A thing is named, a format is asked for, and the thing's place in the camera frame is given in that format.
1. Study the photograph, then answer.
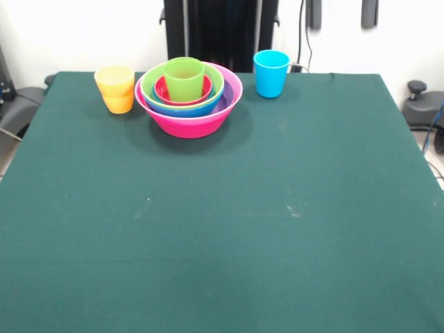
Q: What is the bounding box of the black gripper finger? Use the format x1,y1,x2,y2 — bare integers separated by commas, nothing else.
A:
360,0,380,30
307,0,323,31

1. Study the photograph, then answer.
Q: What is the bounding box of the green bowl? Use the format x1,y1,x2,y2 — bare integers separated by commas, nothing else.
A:
139,60,225,110

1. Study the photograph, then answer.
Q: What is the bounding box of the purple bowl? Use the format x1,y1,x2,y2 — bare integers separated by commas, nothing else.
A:
207,81,237,117

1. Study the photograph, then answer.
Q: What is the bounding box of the green cup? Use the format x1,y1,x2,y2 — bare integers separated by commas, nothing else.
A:
162,57,205,103

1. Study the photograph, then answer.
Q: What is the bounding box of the large blue bowl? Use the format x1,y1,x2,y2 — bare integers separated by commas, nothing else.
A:
143,86,225,118

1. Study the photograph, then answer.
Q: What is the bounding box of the large pink bowl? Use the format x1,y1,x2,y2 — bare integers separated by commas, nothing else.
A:
133,63,244,140

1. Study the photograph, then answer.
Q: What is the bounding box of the small pink bowl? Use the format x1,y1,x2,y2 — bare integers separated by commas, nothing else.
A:
153,74,213,106

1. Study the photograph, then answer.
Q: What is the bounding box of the small translucent blue bowl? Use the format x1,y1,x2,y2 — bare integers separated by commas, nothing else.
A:
151,78,215,107

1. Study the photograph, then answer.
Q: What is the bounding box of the blue cup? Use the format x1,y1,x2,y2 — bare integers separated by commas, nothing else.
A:
253,49,291,99

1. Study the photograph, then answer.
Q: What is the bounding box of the yellow cup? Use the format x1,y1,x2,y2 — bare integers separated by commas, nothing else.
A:
94,65,135,97

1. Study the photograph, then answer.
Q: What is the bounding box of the orange cup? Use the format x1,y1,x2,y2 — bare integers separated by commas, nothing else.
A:
101,88,135,114

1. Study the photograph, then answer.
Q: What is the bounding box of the dark green tablecloth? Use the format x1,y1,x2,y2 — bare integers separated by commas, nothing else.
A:
0,71,444,333

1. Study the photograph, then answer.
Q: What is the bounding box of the black hanging cable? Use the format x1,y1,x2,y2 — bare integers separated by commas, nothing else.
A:
290,0,314,74

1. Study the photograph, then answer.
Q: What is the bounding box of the grey pedestal foot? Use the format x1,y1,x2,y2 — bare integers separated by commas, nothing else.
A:
0,74,56,139
402,80,444,130

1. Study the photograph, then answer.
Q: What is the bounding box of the blue cable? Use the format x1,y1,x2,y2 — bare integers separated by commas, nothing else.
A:
421,100,444,155

